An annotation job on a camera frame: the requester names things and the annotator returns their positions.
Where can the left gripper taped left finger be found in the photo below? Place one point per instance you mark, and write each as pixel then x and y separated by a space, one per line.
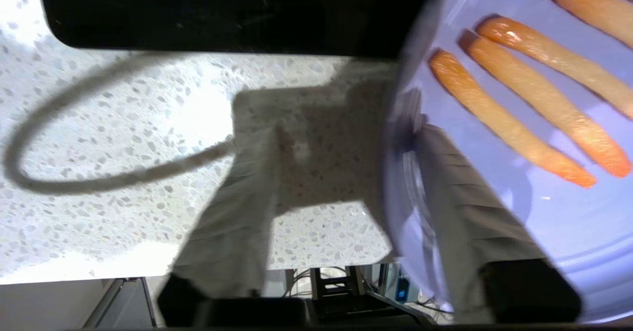
pixel 237 222

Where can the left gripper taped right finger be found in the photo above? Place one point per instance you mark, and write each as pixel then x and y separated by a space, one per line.
pixel 470 212

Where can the purple round plate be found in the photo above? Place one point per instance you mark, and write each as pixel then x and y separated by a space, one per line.
pixel 568 232

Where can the orange french fry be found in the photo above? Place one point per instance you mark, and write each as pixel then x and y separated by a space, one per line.
pixel 494 118
pixel 544 51
pixel 598 9

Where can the orange carrot stick middle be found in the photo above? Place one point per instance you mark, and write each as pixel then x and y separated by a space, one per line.
pixel 544 103

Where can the black induction cooktop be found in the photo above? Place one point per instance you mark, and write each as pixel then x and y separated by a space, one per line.
pixel 222 14

